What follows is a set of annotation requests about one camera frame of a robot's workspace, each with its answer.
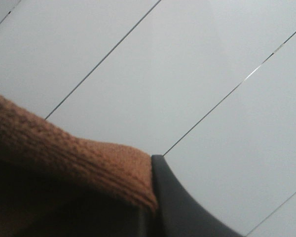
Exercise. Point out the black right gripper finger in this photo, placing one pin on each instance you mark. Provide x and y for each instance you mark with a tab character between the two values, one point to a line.
179	214

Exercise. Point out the brown microfibre towel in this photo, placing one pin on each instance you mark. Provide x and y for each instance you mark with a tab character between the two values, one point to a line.
53	184

